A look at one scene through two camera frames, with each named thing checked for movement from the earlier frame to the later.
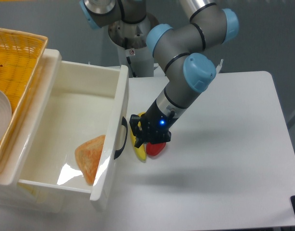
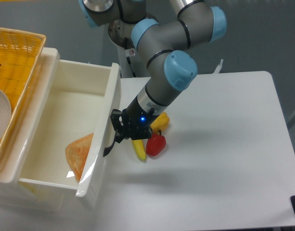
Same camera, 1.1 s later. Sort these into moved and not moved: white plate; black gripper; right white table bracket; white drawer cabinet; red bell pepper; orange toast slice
Moved: orange toast slice; black gripper
Not moved: right white table bracket; white plate; white drawer cabinet; red bell pepper
